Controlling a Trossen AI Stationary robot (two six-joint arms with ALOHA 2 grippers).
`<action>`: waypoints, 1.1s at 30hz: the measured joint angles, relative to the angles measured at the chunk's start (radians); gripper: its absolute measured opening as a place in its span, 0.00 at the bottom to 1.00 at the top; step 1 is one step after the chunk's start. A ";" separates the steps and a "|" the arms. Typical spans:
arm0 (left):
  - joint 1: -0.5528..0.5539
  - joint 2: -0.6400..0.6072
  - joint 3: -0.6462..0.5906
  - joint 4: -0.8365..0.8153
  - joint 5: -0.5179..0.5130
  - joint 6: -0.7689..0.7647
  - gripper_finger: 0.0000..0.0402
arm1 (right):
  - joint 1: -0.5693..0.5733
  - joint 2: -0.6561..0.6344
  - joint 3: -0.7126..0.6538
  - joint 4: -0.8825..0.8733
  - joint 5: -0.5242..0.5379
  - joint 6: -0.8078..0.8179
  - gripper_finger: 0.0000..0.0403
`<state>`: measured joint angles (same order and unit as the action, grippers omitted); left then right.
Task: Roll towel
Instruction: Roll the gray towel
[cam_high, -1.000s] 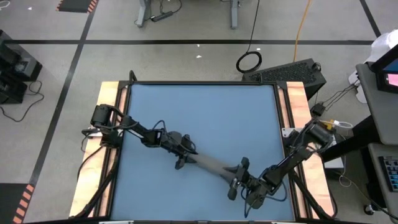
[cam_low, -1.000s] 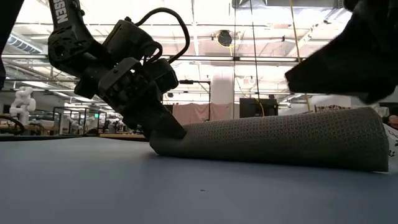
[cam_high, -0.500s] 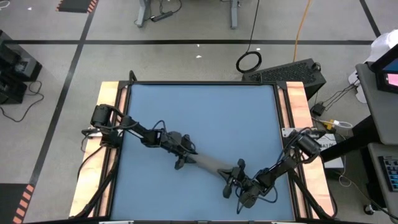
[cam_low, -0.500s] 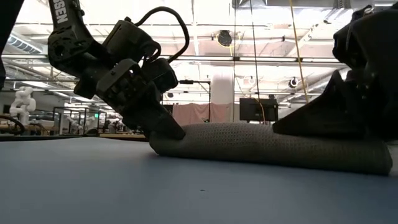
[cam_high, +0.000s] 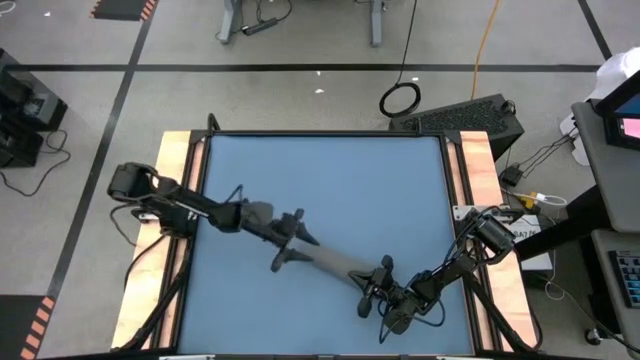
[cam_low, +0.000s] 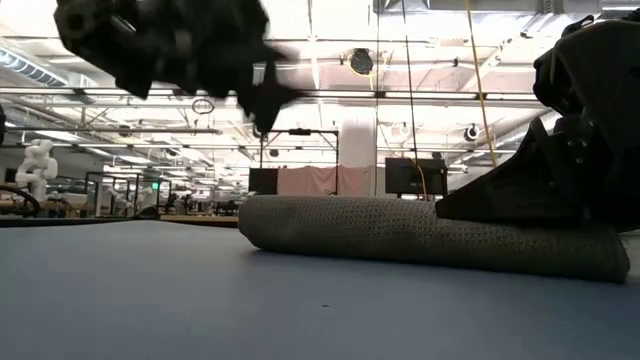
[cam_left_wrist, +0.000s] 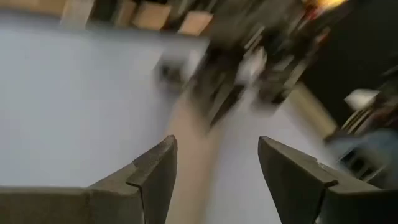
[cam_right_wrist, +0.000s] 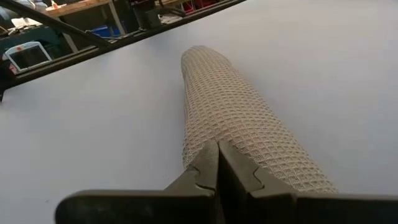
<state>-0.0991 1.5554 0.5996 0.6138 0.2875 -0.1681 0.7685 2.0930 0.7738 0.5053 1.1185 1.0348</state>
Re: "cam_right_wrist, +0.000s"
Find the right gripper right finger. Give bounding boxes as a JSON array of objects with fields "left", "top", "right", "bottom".
[{"left": 218, "top": 139, "right": 398, "bottom": 224}]

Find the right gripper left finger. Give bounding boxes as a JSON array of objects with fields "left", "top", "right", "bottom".
[{"left": 55, "top": 139, "right": 220, "bottom": 224}]

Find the grey waffle-weave towel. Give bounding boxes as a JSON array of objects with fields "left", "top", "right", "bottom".
[{"left": 180, "top": 45, "right": 339, "bottom": 194}]

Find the blue storage bin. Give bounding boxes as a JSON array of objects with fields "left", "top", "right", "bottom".
[{"left": 90, "top": 24, "right": 122, "bottom": 38}]

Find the white framed tablet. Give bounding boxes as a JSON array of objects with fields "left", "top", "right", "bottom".
[{"left": 3, "top": 41, "right": 53, "bottom": 73}]

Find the black box device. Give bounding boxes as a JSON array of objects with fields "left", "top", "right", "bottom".
[{"left": 132, "top": 0, "right": 164, "bottom": 32}]

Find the red storage bin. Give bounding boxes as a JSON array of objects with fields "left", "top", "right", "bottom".
[{"left": 182, "top": 0, "right": 218, "bottom": 11}]

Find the wooden workbench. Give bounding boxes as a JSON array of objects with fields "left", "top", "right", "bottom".
[{"left": 43, "top": 0, "right": 128, "bottom": 54}]

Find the black table frame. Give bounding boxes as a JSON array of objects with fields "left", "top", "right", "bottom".
[{"left": 0, "top": 0, "right": 248, "bottom": 91}]

